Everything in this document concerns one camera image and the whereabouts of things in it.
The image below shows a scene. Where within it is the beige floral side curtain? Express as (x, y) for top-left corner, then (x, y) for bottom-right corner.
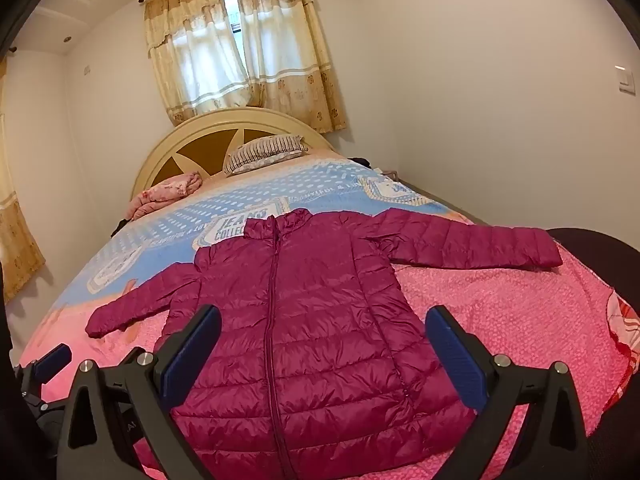
(0, 55), (46, 306)

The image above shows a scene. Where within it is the printed blue pink blanket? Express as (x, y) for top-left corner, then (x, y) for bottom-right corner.
(17, 152), (628, 480)

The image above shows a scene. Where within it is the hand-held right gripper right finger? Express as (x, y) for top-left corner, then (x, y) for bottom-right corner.
(425, 304), (591, 480)

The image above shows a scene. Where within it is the striped pillow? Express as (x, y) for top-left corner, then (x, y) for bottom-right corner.
(223, 135), (310, 177)

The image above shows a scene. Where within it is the folded pink quilt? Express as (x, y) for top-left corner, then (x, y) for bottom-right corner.
(127, 171), (203, 221)

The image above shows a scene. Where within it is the magenta puffer jacket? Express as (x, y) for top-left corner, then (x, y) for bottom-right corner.
(85, 210), (562, 480)

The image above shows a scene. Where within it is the cream wooden headboard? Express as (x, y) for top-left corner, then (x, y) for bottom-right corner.
(131, 107), (337, 201)

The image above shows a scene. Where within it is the black chair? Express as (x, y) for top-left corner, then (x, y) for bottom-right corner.
(545, 227), (640, 311)

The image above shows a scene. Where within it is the white wall switch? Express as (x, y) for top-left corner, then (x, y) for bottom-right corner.
(614, 65), (637, 93)

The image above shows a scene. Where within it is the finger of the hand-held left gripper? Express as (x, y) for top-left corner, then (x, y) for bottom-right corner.
(20, 342), (73, 392)

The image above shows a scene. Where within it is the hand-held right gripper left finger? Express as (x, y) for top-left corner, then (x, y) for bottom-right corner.
(59, 304), (223, 480)

